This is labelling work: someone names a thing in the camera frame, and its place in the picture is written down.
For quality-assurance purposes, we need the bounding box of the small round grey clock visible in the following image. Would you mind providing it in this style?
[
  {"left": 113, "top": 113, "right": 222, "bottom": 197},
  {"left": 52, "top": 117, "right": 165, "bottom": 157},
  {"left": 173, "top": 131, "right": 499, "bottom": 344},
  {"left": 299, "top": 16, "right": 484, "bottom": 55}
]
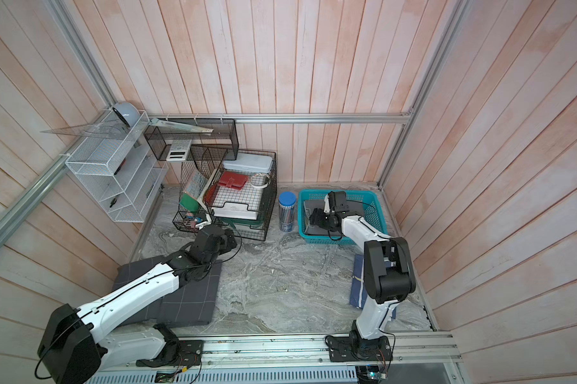
[{"left": 112, "top": 102, "right": 140, "bottom": 128}]

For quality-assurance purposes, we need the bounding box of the teal plastic basket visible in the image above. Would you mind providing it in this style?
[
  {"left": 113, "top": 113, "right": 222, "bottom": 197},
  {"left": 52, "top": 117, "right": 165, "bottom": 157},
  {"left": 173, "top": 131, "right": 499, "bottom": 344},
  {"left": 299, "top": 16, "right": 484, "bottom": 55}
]
[{"left": 296, "top": 189, "right": 388, "bottom": 245}]

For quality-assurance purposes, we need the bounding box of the white plastic box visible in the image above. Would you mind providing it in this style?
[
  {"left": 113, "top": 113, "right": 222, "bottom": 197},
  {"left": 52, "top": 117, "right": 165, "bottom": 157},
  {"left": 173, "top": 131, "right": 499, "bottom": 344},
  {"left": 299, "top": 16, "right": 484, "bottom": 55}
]
[{"left": 223, "top": 153, "right": 273, "bottom": 174}]

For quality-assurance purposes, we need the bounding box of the white wire wall shelf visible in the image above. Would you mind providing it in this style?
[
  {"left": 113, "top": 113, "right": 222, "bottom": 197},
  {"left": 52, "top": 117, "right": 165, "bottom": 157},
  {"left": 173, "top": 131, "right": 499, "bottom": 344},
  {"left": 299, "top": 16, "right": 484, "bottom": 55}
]
[{"left": 66, "top": 110, "right": 168, "bottom": 223}]

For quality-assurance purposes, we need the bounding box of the clear triangle ruler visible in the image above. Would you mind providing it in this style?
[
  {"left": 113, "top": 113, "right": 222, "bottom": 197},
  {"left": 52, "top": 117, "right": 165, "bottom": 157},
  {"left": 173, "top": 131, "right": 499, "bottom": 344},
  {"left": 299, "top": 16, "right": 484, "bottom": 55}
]
[{"left": 43, "top": 121, "right": 127, "bottom": 139}]

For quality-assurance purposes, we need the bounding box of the white calculator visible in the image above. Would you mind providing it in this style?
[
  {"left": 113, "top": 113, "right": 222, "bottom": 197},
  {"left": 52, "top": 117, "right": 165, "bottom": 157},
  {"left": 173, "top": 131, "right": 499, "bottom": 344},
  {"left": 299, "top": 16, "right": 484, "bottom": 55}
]
[{"left": 166, "top": 139, "right": 192, "bottom": 163}]

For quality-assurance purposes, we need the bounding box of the red wallet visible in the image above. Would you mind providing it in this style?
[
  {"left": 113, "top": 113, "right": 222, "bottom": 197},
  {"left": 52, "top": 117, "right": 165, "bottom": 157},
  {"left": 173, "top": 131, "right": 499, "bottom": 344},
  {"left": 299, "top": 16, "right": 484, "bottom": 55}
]
[{"left": 218, "top": 171, "right": 248, "bottom": 190}]

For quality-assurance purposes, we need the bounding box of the blue lidded pen jar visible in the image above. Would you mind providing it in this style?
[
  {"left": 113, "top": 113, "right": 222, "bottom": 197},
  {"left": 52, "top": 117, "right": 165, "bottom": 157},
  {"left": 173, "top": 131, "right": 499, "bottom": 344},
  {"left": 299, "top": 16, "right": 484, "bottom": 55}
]
[{"left": 278, "top": 191, "right": 297, "bottom": 233}]

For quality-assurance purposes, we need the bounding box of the black wire desk organizer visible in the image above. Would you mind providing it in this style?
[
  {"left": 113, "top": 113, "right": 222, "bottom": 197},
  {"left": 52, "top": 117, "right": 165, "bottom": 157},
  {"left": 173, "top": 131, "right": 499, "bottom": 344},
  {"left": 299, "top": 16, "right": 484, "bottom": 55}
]
[{"left": 172, "top": 145, "right": 277, "bottom": 242}]

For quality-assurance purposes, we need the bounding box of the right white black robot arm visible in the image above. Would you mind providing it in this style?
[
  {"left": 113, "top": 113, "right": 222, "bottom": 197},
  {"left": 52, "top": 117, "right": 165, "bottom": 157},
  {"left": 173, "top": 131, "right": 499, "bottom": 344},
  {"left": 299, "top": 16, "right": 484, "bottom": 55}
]
[{"left": 310, "top": 191, "right": 416, "bottom": 363}]

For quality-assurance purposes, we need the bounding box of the aluminium front rail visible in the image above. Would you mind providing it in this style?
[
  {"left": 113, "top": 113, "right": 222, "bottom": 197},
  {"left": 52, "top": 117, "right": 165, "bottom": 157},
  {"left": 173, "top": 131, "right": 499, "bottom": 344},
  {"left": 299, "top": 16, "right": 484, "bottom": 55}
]
[{"left": 99, "top": 331, "right": 463, "bottom": 371}]

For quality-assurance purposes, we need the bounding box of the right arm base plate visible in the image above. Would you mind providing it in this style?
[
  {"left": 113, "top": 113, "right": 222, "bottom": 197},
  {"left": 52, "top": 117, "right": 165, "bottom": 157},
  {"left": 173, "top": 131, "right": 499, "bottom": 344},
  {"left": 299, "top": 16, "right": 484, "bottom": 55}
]
[{"left": 325, "top": 333, "right": 395, "bottom": 363}]

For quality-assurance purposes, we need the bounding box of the navy blue folded pillowcase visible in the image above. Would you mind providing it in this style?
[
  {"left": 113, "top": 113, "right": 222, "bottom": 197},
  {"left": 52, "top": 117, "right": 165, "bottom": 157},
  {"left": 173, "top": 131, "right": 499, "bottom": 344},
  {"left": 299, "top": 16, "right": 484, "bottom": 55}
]
[{"left": 349, "top": 253, "right": 398, "bottom": 320}]

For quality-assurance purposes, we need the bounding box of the green book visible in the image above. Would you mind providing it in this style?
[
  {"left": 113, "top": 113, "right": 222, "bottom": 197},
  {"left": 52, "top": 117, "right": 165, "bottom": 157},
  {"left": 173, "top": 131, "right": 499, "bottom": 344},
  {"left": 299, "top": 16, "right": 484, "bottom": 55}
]
[{"left": 179, "top": 193, "right": 200, "bottom": 213}]

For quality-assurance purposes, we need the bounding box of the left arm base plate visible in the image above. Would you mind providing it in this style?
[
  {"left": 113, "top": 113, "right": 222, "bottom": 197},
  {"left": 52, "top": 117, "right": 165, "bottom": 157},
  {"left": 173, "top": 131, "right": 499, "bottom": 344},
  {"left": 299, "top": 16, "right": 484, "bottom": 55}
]
[{"left": 136, "top": 339, "right": 204, "bottom": 368}]

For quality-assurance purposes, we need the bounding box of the dark grey checked pillowcase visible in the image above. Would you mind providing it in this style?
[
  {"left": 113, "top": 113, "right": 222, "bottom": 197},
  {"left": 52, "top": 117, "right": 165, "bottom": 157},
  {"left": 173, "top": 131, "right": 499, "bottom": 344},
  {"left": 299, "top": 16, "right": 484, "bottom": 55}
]
[{"left": 155, "top": 264, "right": 222, "bottom": 327}]

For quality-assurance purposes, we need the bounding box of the plain grey pillowcase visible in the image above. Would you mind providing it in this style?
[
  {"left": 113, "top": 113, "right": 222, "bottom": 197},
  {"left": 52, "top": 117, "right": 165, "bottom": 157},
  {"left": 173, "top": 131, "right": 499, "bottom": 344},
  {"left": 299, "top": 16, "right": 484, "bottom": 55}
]
[{"left": 304, "top": 200, "right": 341, "bottom": 238}]

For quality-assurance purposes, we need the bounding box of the black wire hanging basket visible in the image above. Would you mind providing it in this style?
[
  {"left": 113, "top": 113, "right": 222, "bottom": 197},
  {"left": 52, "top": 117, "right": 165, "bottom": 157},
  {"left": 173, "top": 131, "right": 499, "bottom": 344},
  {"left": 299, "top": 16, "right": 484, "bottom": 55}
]
[{"left": 143, "top": 117, "right": 240, "bottom": 162}]

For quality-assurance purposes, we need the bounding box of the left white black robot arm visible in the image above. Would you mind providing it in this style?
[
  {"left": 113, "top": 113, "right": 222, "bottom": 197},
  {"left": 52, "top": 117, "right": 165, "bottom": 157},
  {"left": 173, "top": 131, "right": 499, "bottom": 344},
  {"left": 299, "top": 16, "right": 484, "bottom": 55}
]
[{"left": 37, "top": 225, "right": 243, "bottom": 383}]

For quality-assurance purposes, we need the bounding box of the clear set square ruler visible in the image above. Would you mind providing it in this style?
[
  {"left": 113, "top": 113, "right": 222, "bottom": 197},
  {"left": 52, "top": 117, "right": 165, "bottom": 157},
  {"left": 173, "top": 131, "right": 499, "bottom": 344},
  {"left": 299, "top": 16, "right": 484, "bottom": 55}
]
[{"left": 149, "top": 118, "right": 214, "bottom": 134}]

